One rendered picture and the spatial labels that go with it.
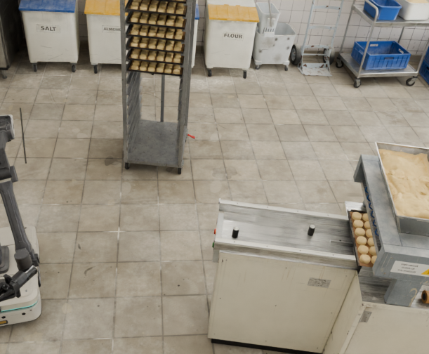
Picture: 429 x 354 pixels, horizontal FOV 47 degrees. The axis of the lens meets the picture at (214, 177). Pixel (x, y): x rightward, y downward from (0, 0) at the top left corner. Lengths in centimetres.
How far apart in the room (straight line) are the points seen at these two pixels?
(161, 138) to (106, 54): 157
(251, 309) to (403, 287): 85
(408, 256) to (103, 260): 210
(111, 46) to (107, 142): 136
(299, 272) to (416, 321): 60
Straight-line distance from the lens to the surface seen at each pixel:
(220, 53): 568
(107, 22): 549
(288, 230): 268
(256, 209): 269
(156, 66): 384
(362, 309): 253
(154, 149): 430
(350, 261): 257
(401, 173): 252
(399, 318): 263
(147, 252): 361
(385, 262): 229
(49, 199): 408
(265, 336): 304
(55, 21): 557
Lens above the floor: 267
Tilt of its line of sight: 39 degrees down
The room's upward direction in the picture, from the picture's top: 7 degrees clockwise
